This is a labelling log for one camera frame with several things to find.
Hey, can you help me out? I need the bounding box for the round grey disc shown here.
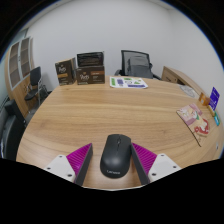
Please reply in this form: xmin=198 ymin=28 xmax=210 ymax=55
xmin=178 ymin=84 xmax=199 ymax=99

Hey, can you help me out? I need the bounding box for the small orange box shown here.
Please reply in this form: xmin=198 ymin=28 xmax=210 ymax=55
xmin=198 ymin=92 xmax=212 ymax=107

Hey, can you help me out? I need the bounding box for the black visitor chair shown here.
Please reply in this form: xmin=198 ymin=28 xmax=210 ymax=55
xmin=23 ymin=66 xmax=49 ymax=108

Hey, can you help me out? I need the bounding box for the grey backpack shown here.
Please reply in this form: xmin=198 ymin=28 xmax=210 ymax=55
xmin=126 ymin=55 xmax=154 ymax=79

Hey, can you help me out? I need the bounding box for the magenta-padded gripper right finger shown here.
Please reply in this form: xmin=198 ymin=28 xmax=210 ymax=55
xmin=130 ymin=142 xmax=183 ymax=185

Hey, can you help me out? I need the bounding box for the black computer mouse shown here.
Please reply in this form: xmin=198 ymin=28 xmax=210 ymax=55
xmin=99 ymin=133 xmax=133 ymax=179

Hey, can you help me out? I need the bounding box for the black mesh office chair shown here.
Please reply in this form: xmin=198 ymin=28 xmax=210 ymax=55
xmin=114 ymin=49 xmax=162 ymax=80

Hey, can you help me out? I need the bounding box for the small brown cardboard box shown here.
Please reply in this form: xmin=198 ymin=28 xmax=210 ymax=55
xmin=54 ymin=57 xmax=78 ymax=87

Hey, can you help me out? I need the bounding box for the wooden shelf unit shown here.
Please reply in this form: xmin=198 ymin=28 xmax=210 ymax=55
xmin=4 ymin=36 xmax=39 ymax=111

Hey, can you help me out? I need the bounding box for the black cardboard box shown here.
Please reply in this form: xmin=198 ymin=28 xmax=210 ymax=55
xmin=76 ymin=51 xmax=105 ymax=68

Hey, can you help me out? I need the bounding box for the teal small packet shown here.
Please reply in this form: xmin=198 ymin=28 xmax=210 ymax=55
xmin=213 ymin=110 xmax=222 ymax=127

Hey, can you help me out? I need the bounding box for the black sofa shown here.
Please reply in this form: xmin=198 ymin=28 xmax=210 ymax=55
xmin=0 ymin=99 xmax=28 ymax=160

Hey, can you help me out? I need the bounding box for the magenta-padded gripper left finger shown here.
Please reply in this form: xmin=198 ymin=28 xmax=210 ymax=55
xmin=43 ymin=143 xmax=94 ymax=187

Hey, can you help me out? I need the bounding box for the wooden side desk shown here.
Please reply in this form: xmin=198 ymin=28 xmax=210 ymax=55
xmin=161 ymin=65 xmax=204 ymax=96

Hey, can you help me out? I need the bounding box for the white sheet with coloured shapes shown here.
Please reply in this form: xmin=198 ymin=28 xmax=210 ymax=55
xmin=109 ymin=76 xmax=149 ymax=90

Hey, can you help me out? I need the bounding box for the purple standing sign card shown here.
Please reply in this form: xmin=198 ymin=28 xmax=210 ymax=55
xmin=208 ymin=86 xmax=221 ymax=111

